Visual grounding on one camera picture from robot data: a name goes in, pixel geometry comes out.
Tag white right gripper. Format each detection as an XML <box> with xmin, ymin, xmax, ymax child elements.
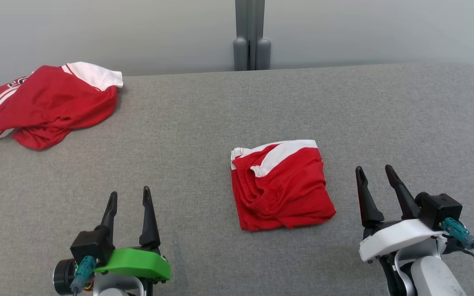
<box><xmin>355</xmin><ymin>164</ymin><xmax>448</xmax><ymax>264</ymax></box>

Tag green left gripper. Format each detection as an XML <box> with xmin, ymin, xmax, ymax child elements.
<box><xmin>94</xmin><ymin>186</ymin><xmax>171</xmax><ymax>285</ymax></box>

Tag red shorts with white stripes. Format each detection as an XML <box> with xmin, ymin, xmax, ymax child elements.
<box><xmin>230</xmin><ymin>139</ymin><xmax>337</xmax><ymax>232</ymax></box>

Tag red Bulls jersey white sleeves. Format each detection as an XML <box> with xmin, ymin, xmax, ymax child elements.
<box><xmin>0</xmin><ymin>62</ymin><xmax>124</xmax><ymax>151</ymax></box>

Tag black left cable teal plug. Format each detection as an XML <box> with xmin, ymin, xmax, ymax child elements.
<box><xmin>70</xmin><ymin>255</ymin><xmax>97</xmax><ymax>296</ymax></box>

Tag black cable teal plug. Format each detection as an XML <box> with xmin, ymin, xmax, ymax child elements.
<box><xmin>70</xmin><ymin>255</ymin><xmax>97</xmax><ymax>296</ymax></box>
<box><xmin>441</xmin><ymin>217</ymin><xmax>474</xmax><ymax>289</ymax></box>

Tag black right cable teal plug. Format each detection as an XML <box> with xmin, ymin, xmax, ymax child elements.
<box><xmin>441</xmin><ymin>217</ymin><xmax>474</xmax><ymax>289</ymax></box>

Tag grey vertical post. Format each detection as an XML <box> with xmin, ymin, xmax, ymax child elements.
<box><xmin>233</xmin><ymin>0</ymin><xmax>272</xmax><ymax>72</ymax></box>

